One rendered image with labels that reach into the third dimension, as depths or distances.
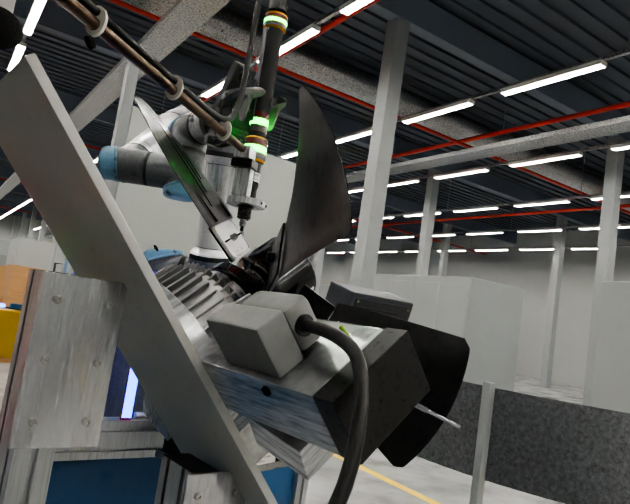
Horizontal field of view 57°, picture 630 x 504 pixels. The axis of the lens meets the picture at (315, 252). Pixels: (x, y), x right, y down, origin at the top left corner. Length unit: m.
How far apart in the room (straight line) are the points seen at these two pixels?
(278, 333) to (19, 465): 0.34
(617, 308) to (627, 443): 4.85
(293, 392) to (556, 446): 2.20
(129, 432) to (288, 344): 0.83
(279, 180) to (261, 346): 2.78
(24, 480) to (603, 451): 2.29
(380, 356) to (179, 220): 2.49
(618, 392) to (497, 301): 4.41
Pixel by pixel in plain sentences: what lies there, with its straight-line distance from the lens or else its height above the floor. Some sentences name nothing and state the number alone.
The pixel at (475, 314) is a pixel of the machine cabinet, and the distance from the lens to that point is 10.91.
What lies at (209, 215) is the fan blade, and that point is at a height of 1.28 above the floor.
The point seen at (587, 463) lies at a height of 0.72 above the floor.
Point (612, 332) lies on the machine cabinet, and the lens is 7.48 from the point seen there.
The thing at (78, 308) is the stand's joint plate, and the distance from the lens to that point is 0.75.
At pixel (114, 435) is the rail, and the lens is 1.38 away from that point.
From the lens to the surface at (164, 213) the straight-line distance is 2.97.
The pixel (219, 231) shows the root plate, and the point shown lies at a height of 1.26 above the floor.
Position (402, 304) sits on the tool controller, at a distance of 1.78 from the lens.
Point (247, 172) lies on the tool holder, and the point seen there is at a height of 1.38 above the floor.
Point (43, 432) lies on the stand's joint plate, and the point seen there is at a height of 0.97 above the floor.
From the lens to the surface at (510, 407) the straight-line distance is 2.75.
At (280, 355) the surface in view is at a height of 1.10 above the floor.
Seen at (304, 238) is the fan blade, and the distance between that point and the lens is 0.76.
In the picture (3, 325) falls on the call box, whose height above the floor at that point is 1.04.
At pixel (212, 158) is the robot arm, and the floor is 1.53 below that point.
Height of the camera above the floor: 1.14
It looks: 6 degrees up
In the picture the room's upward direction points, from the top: 9 degrees clockwise
